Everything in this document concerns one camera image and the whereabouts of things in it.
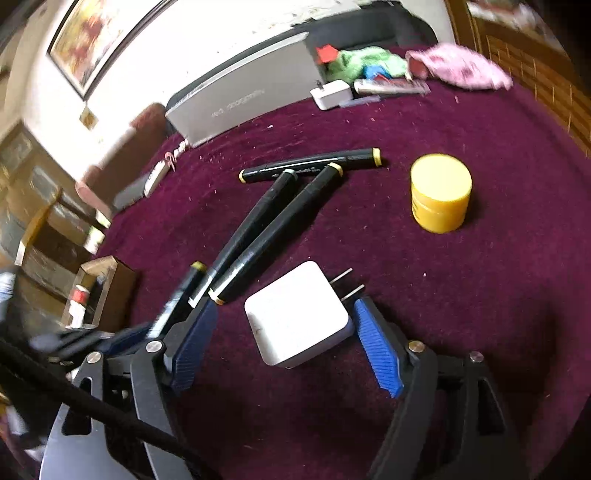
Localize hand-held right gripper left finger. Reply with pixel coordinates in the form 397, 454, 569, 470
39, 298, 219, 480

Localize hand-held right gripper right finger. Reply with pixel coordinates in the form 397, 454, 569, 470
353, 296, 522, 480

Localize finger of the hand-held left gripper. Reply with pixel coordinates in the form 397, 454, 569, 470
28, 323, 154, 366

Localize black marker yellow caps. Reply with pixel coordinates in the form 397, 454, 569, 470
202, 169, 297, 289
238, 148, 382, 186
150, 261, 208, 339
208, 162, 344, 306

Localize white charger plug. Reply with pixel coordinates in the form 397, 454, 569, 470
244, 261, 366, 369

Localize small wooden box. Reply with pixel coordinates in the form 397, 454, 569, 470
61, 256, 140, 332

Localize red white packet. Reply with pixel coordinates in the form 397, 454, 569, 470
68, 285, 91, 325

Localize wooden display cabinet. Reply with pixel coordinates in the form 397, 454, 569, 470
0, 119, 112, 301

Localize yellow round jar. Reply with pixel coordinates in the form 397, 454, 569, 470
410, 153, 473, 234

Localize brown pink chair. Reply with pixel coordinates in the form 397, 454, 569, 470
75, 103, 170, 230

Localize lavender pen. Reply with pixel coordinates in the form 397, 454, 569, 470
341, 94, 382, 110

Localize grey flat box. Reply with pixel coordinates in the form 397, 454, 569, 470
164, 31, 320, 149

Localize small white adapter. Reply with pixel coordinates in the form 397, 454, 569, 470
310, 79, 354, 111

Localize striped flat packet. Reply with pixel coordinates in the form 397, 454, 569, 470
353, 78, 431, 97

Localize green cloth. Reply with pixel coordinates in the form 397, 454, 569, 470
329, 46, 410, 85

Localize pink patterned cloth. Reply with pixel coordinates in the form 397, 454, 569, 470
405, 42, 514, 91

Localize dark grey seat back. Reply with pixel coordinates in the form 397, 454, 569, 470
308, 1, 435, 50

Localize wooden slatted cabinet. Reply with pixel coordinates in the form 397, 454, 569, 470
444, 0, 591, 160

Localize black cable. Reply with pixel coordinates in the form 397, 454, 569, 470
0, 339, 220, 480

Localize white tag with pink cord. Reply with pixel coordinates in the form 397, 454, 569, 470
143, 138, 190, 199

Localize framed wall picture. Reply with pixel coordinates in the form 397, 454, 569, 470
47, 0, 175, 101

